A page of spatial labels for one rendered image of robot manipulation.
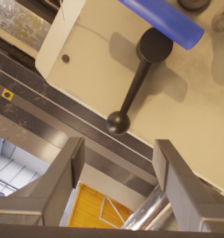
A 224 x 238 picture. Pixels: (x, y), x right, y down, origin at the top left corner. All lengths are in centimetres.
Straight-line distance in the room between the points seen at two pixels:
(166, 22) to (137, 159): 93
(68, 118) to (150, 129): 76
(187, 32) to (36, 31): 87
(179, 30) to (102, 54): 11
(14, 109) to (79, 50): 88
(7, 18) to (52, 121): 55
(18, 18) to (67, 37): 80
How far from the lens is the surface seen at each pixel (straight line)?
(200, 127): 30
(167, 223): 92
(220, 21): 27
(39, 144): 112
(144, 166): 110
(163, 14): 20
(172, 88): 27
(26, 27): 104
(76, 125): 100
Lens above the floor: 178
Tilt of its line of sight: 7 degrees down
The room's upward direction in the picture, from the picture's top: 58 degrees counter-clockwise
